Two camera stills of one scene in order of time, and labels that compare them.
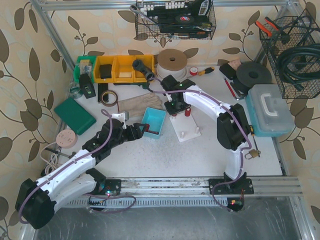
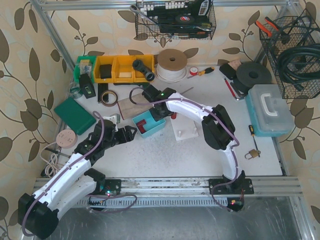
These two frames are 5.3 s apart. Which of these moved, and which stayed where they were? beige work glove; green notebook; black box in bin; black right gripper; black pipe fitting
Moved: black right gripper
Stayed: beige work glove; black box in bin; black pipe fitting; green notebook
